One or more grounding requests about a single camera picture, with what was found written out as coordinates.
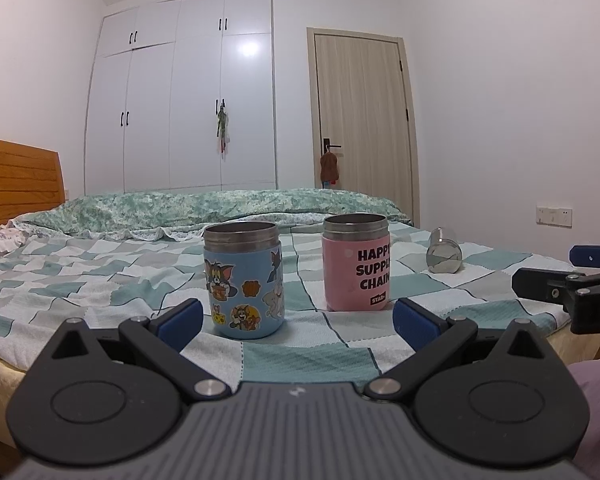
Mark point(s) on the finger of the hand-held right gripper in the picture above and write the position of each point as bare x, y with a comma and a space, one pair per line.
535, 282
592, 255

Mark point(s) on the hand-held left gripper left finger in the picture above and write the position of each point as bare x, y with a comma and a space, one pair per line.
182, 319

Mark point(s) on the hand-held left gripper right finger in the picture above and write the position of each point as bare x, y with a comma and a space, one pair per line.
414, 322

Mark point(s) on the silver metal lid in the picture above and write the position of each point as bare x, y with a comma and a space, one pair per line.
444, 256

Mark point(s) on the blue cartoon sticker cup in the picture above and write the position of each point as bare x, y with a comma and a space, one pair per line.
243, 282

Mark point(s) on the pink cup with black lettering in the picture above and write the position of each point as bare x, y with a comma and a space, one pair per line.
357, 270

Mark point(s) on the bed with checkered blanket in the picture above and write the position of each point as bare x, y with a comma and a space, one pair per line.
105, 280

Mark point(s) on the person's purple clothing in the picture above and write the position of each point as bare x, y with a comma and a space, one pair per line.
597, 410

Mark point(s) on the green floral quilt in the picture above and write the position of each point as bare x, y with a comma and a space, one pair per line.
190, 210

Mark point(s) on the brown hanging pouch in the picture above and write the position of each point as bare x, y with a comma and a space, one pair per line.
329, 167

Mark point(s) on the hanging charm ornament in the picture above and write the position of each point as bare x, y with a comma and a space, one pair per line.
222, 125

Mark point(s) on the white wardrobe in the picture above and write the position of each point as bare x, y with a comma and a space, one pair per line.
180, 110

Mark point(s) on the wooden headboard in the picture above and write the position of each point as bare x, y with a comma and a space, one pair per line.
15, 180

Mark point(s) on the light wooden door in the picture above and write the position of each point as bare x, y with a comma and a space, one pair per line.
362, 110

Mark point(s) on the white wall socket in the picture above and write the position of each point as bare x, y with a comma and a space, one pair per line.
554, 214

